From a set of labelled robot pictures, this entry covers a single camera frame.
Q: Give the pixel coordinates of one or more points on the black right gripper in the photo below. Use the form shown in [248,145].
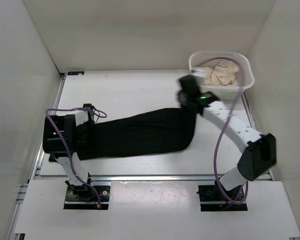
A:
[181,100]

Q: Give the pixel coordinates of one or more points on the black trousers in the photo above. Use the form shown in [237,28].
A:
[161,131]

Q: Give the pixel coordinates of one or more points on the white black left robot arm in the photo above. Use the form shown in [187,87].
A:
[65,131]

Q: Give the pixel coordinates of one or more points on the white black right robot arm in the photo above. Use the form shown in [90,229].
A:
[258,151]

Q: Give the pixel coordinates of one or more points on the dark label sticker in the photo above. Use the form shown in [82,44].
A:
[75,73]

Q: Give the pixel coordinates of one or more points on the beige crumpled garment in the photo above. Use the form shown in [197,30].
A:
[223,74]

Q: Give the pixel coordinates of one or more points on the white plastic basket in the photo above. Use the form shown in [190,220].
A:
[245,79]

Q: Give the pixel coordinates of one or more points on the aluminium front rail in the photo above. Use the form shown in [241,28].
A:
[187,177]

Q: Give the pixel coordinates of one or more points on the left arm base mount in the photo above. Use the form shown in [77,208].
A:
[102,197]

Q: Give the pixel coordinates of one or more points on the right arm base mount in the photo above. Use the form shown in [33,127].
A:
[212,200]

